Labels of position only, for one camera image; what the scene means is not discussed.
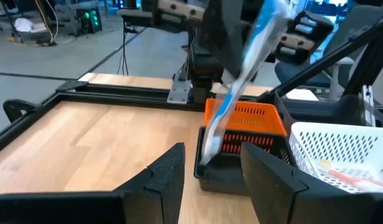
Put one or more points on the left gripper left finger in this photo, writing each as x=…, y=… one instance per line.
x=169, y=180

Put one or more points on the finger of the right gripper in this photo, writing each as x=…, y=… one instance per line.
x=228, y=37
x=272, y=54

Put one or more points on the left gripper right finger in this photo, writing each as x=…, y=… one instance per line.
x=272, y=186

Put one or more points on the blue toothbrush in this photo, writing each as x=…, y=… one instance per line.
x=228, y=105

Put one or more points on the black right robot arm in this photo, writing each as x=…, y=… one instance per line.
x=207, y=71

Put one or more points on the black perforated plastic basket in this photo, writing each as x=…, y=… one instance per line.
x=225, y=174

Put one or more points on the white sheet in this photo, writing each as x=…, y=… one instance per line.
x=303, y=95

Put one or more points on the black diagonal strut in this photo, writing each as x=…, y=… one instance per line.
x=328, y=56

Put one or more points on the orange perforated plastic basket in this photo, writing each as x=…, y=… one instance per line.
x=260, y=121

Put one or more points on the white perforated plastic basket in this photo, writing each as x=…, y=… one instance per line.
x=334, y=143

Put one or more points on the orange wrapped toothbrush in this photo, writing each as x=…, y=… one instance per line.
x=350, y=179

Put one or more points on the dark grey plastic bin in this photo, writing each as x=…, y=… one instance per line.
x=350, y=109

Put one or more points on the black device green lights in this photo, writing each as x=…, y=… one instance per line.
x=90, y=20

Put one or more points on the grey box white cloth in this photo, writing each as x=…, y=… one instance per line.
x=26, y=25

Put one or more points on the grey metal bracket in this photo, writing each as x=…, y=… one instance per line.
x=179, y=93

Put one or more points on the black table frame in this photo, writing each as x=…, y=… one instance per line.
x=132, y=101

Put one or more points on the black curved frame foot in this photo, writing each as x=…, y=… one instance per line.
x=17, y=109

